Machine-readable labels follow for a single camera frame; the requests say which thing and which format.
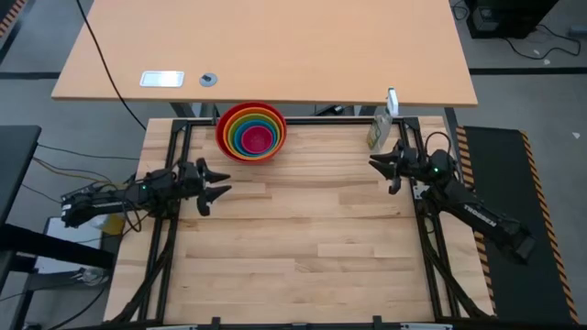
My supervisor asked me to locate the white rectangular desk plate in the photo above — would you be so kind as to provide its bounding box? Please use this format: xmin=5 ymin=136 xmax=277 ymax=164
xmin=138 ymin=70 xmax=185 ymax=89

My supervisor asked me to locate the black aluminium table frame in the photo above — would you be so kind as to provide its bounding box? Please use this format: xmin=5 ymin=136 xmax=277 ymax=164
xmin=105 ymin=115 xmax=497 ymax=330

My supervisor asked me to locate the white box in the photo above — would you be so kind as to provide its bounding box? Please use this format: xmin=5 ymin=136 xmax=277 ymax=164
xmin=35 ymin=214 xmax=105 ymax=275

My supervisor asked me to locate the thin black cable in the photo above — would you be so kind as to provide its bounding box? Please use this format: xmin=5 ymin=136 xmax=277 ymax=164
xmin=36 ymin=143 xmax=141 ymax=162

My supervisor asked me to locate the large red plastic bowl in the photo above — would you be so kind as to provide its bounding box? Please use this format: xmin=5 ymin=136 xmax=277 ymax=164
xmin=215 ymin=101 xmax=289 ymax=165

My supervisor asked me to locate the yellow object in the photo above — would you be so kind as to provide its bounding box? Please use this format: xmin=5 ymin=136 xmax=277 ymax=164
xmin=101 ymin=214 xmax=127 ymax=237

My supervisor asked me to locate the light wood desk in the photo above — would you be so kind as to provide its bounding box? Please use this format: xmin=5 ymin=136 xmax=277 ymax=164
xmin=50 ymin=0 xmax=479 ymax=108

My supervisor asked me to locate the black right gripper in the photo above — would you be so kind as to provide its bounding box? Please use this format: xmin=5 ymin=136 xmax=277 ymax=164
xmin=368 ymin=138 xmax=423 ymax=196

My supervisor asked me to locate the black side table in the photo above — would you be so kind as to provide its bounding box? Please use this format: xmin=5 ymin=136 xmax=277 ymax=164
xmin=0 ymin=125 xmax=42 ymax=226

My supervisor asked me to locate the small pink plastic bowl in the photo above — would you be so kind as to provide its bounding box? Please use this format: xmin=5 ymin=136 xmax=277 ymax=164
xmin=240 ymin=125 xmax=275 ymax=155

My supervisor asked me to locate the orange plastic bowl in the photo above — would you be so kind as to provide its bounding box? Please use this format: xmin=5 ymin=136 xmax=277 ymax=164
xmin=221 ymin=106 xmax=284 ymax=160

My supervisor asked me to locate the clear packet with green label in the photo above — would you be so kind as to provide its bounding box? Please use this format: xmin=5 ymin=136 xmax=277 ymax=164
xmin=366 ymin=107 xmax=394 ymax=153

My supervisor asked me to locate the green plastic bowl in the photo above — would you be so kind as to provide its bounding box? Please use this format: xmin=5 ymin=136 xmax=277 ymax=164
xmin=227 ymin=112 xmax=282 ymax=158

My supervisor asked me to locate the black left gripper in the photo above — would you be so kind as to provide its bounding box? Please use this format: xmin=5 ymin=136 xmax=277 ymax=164
xmin=175 ymin=157 xmax=233 ymax=218

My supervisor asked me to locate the black equipment box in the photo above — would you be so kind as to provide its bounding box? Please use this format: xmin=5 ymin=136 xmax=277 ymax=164
xmin=463 ymin=0 xmax=561 ymax=40

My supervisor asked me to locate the white clamp on desk edge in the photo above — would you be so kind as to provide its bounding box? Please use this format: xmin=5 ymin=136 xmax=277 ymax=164
xmin=387 ymin=86 xmax=400 ymax=117

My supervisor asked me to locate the black mat with hazard stripes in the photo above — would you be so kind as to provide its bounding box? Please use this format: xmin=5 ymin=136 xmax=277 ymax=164
xmin=454 ymin=125 xmax=581 ymax=325

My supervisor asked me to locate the long black cable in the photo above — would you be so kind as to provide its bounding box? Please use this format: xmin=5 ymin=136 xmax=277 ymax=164
xmin=74 ymin=0 xmax=148 ymax=132

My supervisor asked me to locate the blue plastic bowl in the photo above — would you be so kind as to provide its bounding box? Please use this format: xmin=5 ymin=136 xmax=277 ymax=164
xmin=234 ymin=118 xmax=279 ymax=157

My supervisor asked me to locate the black floor cable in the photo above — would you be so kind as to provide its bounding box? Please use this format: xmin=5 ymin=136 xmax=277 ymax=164
xmin=503 ymin=22 xmax=583 ymax=61

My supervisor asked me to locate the black metal beam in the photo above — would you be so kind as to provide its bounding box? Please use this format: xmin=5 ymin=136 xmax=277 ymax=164
xmin=0 ymin=223 xmax=116 ymax=271

